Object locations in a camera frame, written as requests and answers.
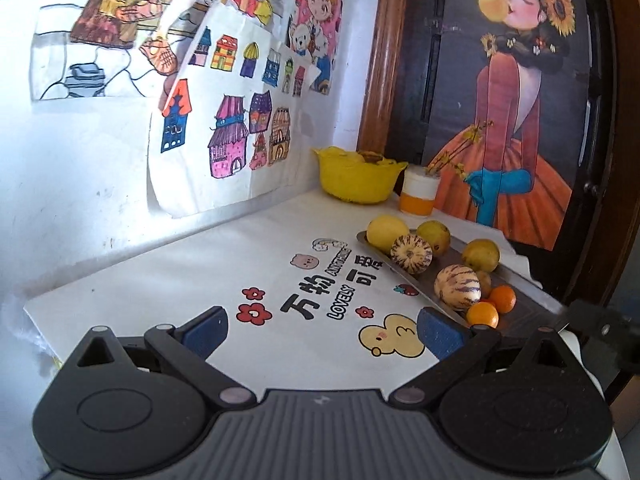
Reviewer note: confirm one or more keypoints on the large coloured figure drawing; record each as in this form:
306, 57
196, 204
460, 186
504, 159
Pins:
115, 25

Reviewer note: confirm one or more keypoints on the brown wooden frame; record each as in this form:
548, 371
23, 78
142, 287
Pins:
395, 60

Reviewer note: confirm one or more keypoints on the child and dog drawing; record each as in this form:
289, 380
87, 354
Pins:
317, 25

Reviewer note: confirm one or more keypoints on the yellow lemon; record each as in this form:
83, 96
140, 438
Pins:
385, 232

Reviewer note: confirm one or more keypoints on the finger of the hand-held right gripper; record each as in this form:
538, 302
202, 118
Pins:
602, 327

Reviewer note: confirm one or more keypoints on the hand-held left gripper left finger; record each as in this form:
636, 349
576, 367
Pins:
205, 331

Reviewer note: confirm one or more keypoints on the large green-brown pear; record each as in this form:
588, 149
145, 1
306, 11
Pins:
434, 235

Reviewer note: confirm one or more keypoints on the small yellow-orange citrus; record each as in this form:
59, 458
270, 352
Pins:
482, 315

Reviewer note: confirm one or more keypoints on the white printed tablecloth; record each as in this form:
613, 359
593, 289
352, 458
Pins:
200, 270

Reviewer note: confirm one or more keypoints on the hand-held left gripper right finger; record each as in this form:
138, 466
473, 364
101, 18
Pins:
440, 335

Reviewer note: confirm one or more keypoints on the orange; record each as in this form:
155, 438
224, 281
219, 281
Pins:
503, 297

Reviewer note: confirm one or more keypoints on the dark brown fruit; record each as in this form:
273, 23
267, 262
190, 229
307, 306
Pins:
371, 156

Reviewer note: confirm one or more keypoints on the striped pepino melon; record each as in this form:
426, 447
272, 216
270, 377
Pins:
457, 285
410, 255

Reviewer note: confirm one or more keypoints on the white and orange cup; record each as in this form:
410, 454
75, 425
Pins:
419, 195

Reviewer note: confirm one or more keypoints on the dark wooden furniture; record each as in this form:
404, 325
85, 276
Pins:
617, 160

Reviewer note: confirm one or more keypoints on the coloured houses drawing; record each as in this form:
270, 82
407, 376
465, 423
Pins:
200, 170

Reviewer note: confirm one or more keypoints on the wall poster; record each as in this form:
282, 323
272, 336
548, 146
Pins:
510, 110

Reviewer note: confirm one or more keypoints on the yellow scalloped bowl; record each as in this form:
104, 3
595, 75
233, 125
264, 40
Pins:
357, 180

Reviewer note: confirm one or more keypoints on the metal tray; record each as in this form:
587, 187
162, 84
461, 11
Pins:
525, 280

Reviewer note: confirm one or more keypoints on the small red fruit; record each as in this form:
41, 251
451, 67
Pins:
487, 302

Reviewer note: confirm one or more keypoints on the small brown fruit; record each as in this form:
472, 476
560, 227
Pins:
485, 280

